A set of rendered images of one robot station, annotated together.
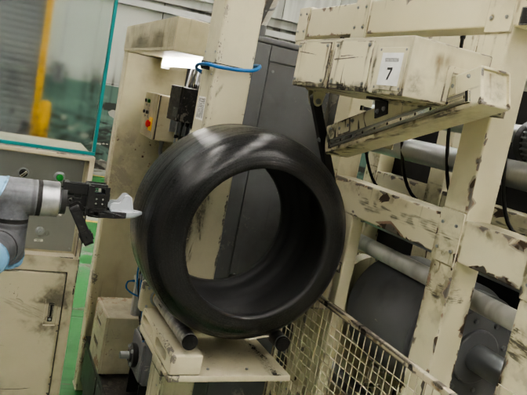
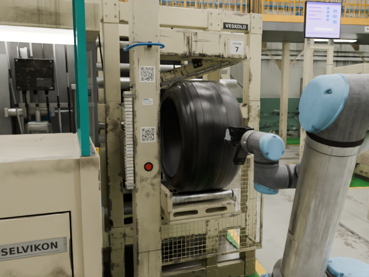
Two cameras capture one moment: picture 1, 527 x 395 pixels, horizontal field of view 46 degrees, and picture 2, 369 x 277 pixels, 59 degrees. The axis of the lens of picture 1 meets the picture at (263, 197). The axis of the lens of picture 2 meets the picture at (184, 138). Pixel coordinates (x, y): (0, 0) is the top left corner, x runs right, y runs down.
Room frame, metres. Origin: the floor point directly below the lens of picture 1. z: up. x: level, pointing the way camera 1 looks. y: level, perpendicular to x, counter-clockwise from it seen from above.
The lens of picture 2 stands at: (1.67, 1.79, 1.40)
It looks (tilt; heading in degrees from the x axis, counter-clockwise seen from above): 7 degrees down; 276
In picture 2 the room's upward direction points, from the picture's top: straight up
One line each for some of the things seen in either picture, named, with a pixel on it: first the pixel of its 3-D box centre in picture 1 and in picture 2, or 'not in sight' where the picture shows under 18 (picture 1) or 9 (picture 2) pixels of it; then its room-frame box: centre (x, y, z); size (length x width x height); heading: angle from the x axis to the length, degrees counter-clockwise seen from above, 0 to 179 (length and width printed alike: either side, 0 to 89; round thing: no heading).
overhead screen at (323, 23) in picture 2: not in sight; (322, 20); (0.06, -3.65, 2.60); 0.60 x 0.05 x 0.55; 15
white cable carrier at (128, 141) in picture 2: not in sight; (129, 140); (2.10, 0.26, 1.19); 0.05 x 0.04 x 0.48; 115
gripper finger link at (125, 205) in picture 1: (127, 206); not in sight; (1.60, 0.35, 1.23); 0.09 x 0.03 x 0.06; 115
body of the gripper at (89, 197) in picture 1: (85, 199); (242, 137); (1.57, 0.45, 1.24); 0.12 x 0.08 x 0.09; 115
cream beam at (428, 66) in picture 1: (378, 72); (193, 46); (1.82, -0.26, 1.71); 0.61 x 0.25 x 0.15; 25
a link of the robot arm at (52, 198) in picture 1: (51, 198); (252, 142); (1.53, 0.52, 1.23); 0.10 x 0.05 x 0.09; 25
